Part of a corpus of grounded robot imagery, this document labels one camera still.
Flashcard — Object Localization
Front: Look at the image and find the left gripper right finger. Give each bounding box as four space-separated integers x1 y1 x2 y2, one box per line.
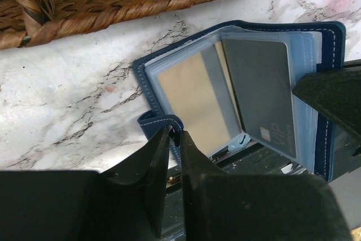
180 132 352 240

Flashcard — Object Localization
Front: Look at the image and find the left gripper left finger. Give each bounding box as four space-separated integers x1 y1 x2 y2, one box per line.
104 128 170 238

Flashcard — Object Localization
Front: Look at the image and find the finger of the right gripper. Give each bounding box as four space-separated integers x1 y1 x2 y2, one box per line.
292 64 360 181

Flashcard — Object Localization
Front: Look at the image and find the black VIP credit card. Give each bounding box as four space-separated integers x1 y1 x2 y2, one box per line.
222 38 297 158

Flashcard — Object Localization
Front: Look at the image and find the gold credit card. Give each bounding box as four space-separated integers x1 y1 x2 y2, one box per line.
157 42 248 156

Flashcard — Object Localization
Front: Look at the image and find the blue leather card holder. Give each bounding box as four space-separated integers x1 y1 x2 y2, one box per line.
133 20 346 173

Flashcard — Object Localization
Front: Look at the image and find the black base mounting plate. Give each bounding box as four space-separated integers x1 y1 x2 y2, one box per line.
161 142 307 240

